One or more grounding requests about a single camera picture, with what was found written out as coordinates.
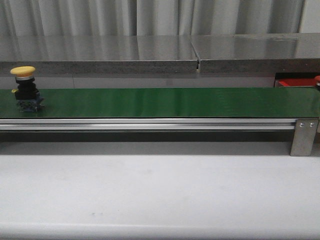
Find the yellow mushroom push button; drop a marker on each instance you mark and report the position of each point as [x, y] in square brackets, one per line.
[28, 97]

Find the green conveyor belt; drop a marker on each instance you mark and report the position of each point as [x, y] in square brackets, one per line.
[225, 102]

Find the left steel counter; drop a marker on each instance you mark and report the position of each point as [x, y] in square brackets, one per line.
[98, 55]

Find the steel counter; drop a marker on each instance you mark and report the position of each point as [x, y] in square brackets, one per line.
[258, 53]
[98, 55]

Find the red plastic bin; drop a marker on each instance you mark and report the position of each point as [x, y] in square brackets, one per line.
[296, 82]

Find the right steel counter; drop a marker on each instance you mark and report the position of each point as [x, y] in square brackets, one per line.
[258, 53]

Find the grey pleated curtain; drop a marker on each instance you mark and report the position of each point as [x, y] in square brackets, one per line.
[148, 17]

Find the steel conveyor support bracket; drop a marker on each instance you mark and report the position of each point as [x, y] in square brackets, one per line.
[304, 136]

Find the aluminium conveyor side rail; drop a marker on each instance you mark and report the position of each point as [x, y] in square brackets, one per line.
[153, 124]

